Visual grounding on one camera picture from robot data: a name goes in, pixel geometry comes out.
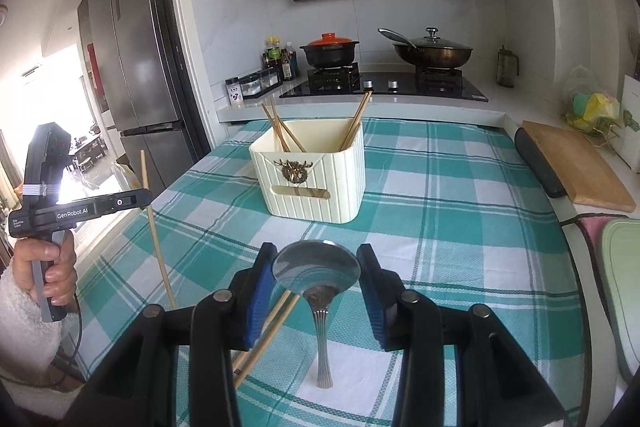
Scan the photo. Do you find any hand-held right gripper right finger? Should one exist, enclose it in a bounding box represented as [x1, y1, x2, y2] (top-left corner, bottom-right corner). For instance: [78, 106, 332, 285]
[356, 243, 583, 427]

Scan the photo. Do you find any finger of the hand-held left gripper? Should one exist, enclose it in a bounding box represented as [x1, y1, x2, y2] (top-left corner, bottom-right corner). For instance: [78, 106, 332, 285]
[97, 188, 153, 215]

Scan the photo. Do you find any dark sauce bottle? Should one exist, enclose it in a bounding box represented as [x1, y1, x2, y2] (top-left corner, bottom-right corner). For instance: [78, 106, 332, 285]
[280, 42, 298, 82]

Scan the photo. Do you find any orange pot lid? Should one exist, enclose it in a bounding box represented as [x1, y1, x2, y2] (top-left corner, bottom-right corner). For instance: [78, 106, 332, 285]
[307, 33, 353, 50]

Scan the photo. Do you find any black clay pot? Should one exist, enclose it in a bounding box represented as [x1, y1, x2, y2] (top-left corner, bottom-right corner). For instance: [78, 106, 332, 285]
[299, 42, 360, 70]

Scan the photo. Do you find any wooden chopstick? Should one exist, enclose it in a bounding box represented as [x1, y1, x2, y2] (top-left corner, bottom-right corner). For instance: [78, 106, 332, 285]
[140, 149, 178, 310]
[232, 289, 296, 370]
[341, 90, 374, 148]
[234, 294, 301, 388]
[347, 92, 372, 148]
[260, 103, 293, 154]
[268, 95, 308, 154]

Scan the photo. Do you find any glass wok lid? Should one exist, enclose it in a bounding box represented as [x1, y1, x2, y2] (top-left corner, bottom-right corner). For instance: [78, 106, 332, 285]
[395, 27, 466, 52]

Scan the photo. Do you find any person's left forearm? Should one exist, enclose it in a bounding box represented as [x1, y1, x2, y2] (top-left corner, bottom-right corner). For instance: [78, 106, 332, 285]
[0, 267, 81, 413]

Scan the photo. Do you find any light green cutting board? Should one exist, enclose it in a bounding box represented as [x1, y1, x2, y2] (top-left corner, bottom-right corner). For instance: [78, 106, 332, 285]
[600, 216, 640, 388]

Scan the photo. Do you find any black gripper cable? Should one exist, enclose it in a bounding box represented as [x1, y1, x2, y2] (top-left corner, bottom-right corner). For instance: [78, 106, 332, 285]
[50, 307, 85, 388]

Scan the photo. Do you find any plastic bag with sponges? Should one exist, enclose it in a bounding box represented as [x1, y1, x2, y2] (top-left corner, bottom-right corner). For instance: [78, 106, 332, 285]
[562, 66, 638, 138]

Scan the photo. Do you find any cream ribbed utensil holder box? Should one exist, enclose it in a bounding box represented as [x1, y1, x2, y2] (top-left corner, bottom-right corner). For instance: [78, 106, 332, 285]
[248, 117, 367, 224]

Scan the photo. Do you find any person's left hand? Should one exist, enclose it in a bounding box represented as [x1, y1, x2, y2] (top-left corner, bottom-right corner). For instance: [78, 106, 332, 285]
[11, 234, 78, 308]

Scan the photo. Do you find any black gas hob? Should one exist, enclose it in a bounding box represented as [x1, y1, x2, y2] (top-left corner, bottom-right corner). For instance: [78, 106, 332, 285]
[279, 62, 488, 102]

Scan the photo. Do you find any grey refrigerator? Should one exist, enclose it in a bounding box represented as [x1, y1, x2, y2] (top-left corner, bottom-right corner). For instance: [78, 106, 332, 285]
[77, 0, 211, 198]

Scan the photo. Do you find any pink cutting board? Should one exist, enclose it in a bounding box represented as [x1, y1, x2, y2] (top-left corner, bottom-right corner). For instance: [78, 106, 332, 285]
[575, 213, 631, 258]

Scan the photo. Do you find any dark metal wok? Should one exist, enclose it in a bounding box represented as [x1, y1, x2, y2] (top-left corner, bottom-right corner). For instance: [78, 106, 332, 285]
[377, 28, 473, 70]

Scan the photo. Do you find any black spice jar rack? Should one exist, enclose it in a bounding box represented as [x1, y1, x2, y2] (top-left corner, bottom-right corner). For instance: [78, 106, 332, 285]
[239, 68, 280, 100]

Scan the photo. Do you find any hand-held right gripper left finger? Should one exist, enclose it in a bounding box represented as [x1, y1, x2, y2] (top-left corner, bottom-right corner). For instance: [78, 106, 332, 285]
[62, 242, 279, 427]

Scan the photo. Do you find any wooden cutting board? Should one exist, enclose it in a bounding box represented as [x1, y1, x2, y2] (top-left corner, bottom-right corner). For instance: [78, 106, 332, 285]
[521, 120, 637, 210]

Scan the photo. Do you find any steel spoon with rounded handle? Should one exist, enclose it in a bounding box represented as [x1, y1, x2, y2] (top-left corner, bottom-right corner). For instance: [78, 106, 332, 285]
[271, 239, 361, 389]

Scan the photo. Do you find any teal checkered tablecloth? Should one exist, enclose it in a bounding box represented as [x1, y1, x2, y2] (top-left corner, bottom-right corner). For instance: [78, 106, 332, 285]
[65, 117, 586, 427]

